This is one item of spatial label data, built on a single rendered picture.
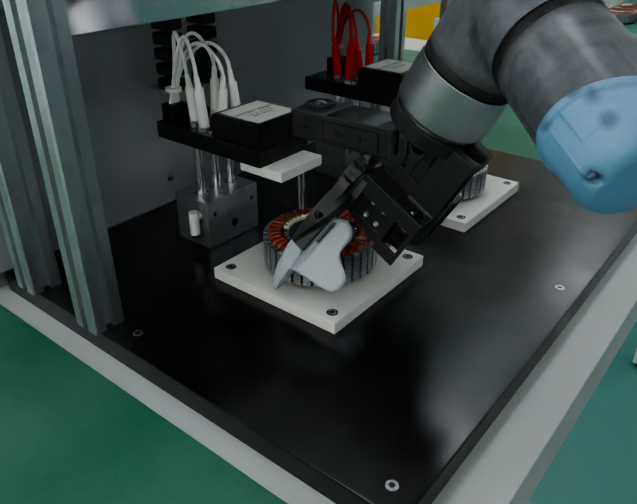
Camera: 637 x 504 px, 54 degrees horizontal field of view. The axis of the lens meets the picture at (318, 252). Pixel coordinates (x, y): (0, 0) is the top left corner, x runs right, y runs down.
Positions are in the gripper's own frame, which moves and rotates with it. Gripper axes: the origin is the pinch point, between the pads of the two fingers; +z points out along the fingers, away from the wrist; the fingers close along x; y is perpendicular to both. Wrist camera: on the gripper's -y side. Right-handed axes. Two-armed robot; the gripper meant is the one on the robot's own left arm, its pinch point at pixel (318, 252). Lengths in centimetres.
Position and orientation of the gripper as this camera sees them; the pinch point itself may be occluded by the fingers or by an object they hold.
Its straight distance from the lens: 62.4
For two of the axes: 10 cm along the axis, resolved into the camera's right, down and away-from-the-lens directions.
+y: 6.8, 7.0, -2.2
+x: 6.2, -3.8, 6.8
